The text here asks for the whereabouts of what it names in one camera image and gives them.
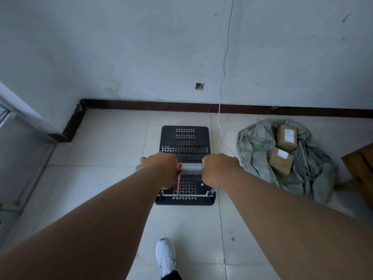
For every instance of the white sneaker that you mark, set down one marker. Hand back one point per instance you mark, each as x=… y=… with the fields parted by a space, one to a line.
x=166 y=256

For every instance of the small cardboard box white label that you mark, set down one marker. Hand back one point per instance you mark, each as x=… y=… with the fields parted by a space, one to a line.
x=286 y=137
x=280 y=161

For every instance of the brown wooden furniture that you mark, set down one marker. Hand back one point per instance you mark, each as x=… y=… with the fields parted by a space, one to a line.
x=360 y=172

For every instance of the person's left forearm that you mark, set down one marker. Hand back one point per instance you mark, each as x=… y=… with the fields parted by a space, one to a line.
x=87 y=230

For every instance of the grey metal door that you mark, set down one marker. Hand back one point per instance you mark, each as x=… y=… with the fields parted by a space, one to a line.
x=20 y=160

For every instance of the person's right forearm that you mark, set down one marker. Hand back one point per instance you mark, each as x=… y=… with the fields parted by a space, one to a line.
x=291 y=230

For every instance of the person's left hand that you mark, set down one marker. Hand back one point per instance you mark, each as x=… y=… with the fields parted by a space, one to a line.
x=158 y=169

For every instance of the grey woven sack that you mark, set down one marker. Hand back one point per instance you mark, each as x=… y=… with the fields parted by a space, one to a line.
x=309 y=172

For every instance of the person's right hand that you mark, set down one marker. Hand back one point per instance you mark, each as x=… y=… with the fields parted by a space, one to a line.
x=218 y=170

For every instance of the dark trouser leg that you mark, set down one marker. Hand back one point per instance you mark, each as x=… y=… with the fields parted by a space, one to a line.
x=172 y=275

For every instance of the black platform hand cart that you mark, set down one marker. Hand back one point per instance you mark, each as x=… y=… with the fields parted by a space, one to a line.
x=186 y=148

